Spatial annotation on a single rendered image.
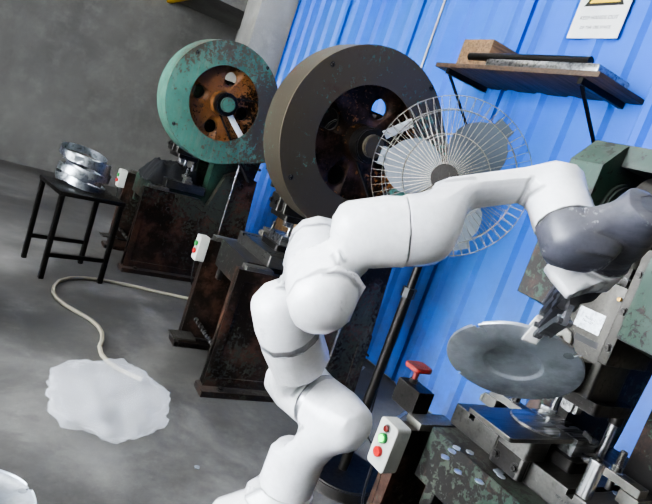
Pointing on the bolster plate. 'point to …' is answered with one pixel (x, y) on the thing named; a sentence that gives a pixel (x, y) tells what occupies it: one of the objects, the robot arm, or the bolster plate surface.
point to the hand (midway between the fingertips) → (536, 329)
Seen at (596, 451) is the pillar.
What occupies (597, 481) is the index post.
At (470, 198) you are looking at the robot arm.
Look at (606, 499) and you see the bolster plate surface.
